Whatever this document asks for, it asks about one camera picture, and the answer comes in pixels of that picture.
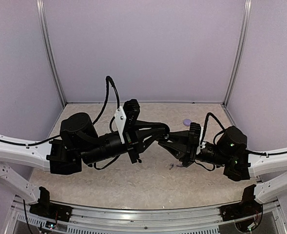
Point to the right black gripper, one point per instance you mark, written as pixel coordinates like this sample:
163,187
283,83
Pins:
186,154

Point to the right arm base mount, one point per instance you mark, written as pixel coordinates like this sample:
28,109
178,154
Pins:
246,207

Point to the right aluminium frame post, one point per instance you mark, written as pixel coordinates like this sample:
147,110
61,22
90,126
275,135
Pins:
239,52

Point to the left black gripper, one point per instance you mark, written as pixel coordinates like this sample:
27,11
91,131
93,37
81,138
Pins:
134,140

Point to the aluminium frame post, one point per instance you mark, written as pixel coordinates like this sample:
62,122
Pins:
239,52
49,52

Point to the front aluminium rail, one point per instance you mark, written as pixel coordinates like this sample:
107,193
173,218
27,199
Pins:
93,220

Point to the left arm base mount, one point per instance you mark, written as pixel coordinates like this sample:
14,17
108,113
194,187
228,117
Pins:
45,208

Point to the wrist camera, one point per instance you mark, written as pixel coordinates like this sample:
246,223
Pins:
194,135
126,116

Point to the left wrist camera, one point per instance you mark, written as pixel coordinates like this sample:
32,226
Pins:
126,116

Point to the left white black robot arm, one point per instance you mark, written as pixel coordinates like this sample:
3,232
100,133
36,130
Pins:
76,145

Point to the black earbud charging case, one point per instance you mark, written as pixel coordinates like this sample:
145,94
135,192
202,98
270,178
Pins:
166,136

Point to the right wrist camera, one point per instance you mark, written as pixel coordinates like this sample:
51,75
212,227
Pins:
194,135

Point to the left aluminium frame post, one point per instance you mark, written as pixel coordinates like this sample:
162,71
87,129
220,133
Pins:
49,52

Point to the purple round charging case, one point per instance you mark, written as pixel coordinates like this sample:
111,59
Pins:
187,122

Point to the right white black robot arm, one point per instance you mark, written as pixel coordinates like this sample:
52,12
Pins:
230,152

